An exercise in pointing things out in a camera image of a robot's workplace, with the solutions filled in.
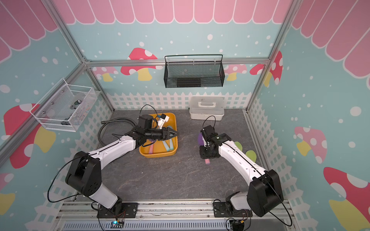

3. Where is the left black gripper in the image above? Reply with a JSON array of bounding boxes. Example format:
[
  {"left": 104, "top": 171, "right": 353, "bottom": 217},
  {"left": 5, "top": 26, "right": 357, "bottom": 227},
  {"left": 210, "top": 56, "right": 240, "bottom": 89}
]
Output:
[{"left": 145, "top": 127, "right": 179, "bottom": 141}]

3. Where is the light blue shovel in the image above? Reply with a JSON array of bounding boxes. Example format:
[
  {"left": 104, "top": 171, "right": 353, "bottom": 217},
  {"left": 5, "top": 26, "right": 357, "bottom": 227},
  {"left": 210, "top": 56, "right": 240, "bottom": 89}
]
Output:
[
  {"left": 162, "top": 141, "right": 170, "bottom": 152},
  {"left": 169, "top": 139, "right": 174, "bottom": 151}
]

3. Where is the purple shovel pink handle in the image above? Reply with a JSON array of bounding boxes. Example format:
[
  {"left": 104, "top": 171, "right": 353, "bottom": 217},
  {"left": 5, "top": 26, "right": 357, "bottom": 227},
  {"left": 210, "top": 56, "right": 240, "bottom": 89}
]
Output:
[
  {"left": 198, "top": 133, "right": 210, "bottom": 165},
  {"left": 148, "top": 141, "right": 155, "bottom": 154}
]

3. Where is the green shovel wooden handle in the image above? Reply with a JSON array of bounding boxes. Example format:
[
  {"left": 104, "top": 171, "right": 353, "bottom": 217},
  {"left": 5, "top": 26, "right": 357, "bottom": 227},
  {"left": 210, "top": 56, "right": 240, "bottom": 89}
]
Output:
[
  {"left": 235, "top": 141, "right": 243, "bottom": 151},
  {"left": 245, "top": 150, "right": 257, "bottom": 163}
]

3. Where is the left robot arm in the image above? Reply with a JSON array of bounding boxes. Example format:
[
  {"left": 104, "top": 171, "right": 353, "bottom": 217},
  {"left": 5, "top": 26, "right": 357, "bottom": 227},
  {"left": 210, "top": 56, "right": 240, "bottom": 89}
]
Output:
[{"left": 65, "top": 115, "right": 178, "bottom": 216}]

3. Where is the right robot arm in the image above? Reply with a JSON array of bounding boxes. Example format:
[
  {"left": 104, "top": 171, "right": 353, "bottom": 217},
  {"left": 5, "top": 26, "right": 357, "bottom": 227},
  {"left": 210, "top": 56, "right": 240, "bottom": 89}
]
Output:
[{"left": 199, "top": 125, "right": 284, "bottom": 217}]

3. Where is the white plastic storage case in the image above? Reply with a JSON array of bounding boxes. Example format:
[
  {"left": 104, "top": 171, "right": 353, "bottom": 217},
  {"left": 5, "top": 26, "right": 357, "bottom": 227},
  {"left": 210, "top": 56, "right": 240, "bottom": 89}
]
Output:
[{"left": 189, "top": 96, "right": 225, "bottom": 121}]

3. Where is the yellow plastic tray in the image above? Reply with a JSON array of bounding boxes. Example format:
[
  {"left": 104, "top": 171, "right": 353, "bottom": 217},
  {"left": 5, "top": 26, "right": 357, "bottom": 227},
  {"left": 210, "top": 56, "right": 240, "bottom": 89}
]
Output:
[{"left": 139, "top": 112, "right": 179, "bottom": 158}]

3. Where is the green circuit board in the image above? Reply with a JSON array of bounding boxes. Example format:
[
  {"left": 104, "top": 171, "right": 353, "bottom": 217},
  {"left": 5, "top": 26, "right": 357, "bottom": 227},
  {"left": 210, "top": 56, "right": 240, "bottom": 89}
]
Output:
[{"left": 110, "top": 221, "right": 124, "bottom": 229}]

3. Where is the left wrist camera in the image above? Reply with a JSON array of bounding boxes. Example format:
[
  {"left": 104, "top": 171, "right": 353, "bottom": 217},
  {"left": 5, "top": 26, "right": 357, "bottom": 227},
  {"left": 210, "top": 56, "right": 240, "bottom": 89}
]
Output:
[{"left": 158, "top": 114, "right": 170, "bottom": 129}]

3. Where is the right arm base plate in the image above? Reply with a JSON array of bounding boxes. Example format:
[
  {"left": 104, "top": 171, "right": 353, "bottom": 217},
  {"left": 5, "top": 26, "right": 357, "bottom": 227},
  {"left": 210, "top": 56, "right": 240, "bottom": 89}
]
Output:
[{"left": 213, "top": 200, "right": 253, "bottom": 219}]

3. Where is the black wire mesh basket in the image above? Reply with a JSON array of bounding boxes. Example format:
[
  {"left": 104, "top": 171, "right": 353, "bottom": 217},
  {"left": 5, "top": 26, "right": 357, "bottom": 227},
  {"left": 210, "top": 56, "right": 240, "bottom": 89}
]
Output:
[{"left": 164, "top": 54, "right": 225, "bottom": 88}]

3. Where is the black looped cable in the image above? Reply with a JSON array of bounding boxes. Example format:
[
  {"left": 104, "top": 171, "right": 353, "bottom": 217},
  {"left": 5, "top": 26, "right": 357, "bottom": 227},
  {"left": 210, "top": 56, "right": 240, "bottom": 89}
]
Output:
[{"left": 97, "top": 116, "right": 138, "bottom": 149}]

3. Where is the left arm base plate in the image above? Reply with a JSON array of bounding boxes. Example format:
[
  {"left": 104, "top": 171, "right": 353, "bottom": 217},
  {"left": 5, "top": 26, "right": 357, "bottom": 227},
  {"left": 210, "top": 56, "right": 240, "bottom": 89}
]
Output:
[{"left": 97, "top": 203, "right": 139, "bottom": 219}]

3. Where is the white wire mesh basket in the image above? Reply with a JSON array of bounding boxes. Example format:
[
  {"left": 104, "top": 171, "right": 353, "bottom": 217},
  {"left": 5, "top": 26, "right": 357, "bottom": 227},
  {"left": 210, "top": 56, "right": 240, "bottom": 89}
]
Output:
[{"left": 29, "top": 79, "right": 100, "bottom": 132}]

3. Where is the aluminium front rail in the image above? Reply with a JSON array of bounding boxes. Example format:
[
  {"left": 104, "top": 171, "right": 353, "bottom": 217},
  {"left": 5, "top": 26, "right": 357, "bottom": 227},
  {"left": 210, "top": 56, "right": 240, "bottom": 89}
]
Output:
[{"left": 52, "top": 199, "right": 296, "bottom": 230}]

